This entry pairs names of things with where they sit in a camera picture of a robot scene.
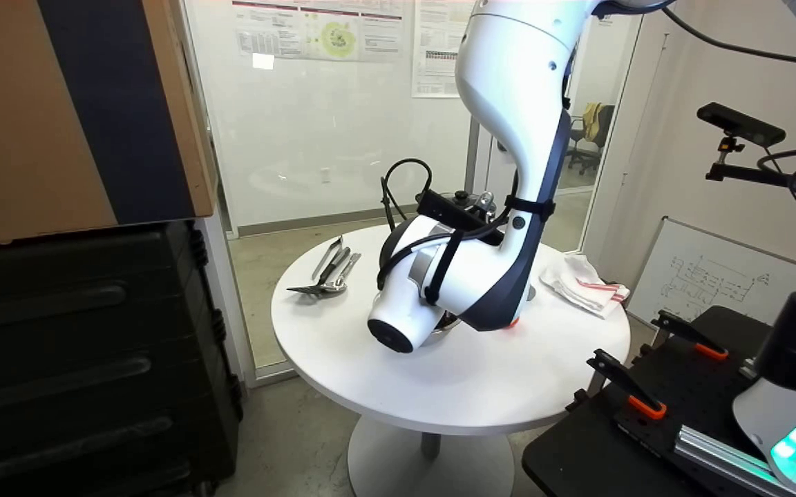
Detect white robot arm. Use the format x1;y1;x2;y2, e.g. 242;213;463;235
364;0;677;353

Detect orange black clamp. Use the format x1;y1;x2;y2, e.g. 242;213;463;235
652;310;730;362
587;348;668;423

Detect orange black clamp left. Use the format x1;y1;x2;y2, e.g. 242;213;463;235
587;348;668;423

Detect white round table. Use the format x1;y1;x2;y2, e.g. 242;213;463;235
271;227;629;497

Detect metal tongs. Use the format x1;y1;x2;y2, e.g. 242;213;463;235
292;241;359;297

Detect black storage case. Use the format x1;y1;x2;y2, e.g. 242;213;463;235
0;221;241;497

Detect orange black clamp right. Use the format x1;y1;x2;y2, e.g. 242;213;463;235
652;310;730;362

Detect black perforated breadboard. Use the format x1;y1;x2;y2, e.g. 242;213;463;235
521;307;775;497

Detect white whiteboard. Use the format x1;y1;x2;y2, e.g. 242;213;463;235
628;216;796;322

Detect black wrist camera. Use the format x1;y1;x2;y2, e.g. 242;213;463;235
417;190;488;230

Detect aluminium rail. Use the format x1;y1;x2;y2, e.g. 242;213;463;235
672;426;793;497

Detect white red striped towel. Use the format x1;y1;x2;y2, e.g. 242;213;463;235
538;250;629;318

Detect cardboard box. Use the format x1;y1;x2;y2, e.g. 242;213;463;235
0;0;214;243

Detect black camera on stand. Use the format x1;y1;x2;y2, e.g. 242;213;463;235
697;101;785;147

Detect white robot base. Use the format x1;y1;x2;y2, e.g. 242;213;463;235
730;260;796;497

